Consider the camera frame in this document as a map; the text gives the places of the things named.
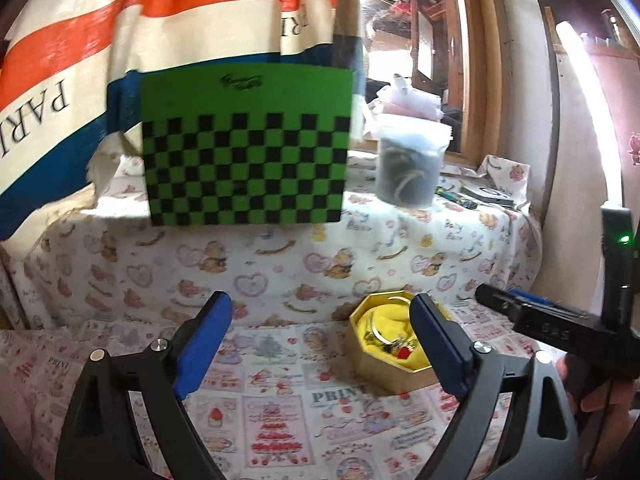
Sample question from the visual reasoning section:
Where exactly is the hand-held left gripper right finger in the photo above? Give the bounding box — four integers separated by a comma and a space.
409, 294, 583, 480

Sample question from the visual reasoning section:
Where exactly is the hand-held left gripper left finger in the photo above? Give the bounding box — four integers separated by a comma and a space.
55, 290, 234, 480

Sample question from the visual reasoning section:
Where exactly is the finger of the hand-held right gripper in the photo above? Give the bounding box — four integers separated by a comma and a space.
507, 287, 588, 317
475, 284, 525, 322

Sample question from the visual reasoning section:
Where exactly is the yellow octagonal box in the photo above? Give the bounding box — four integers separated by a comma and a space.
348, 288, 456, 395

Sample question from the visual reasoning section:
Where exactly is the silver bangle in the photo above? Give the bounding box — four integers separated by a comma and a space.
367, 296, 426, 346

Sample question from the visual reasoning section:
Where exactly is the person's right hand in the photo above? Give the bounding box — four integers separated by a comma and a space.
555, 355, 637, 471

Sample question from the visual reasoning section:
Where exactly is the yellow cloth pouch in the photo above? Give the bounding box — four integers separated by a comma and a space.
357, 294, 441, 372

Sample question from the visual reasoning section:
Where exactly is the bear print cloth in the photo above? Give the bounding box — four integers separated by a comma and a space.
22, 152, 543, 333

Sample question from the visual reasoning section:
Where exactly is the dark grey flat device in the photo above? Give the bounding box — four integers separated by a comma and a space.
460, 185, 516, 207

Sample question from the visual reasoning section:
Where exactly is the strawberry patchwork print cloth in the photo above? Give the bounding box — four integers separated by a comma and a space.
0, 290, 551, 480

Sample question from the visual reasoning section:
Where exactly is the green black checkered box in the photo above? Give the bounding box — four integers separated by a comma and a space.
139, 65, 357, 228

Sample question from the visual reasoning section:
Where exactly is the white tube lamp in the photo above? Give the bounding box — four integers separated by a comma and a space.
555, 20, 627, 211

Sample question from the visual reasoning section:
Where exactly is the pink and white plastic bag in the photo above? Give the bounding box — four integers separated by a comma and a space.
370, 72, 444, 122

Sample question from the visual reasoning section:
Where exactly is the striped orange blue tote bag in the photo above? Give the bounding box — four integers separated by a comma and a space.
0, 0, 368, 241

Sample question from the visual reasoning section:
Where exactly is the wooden window frame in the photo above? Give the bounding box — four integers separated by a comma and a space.
357, 0, 507, 171

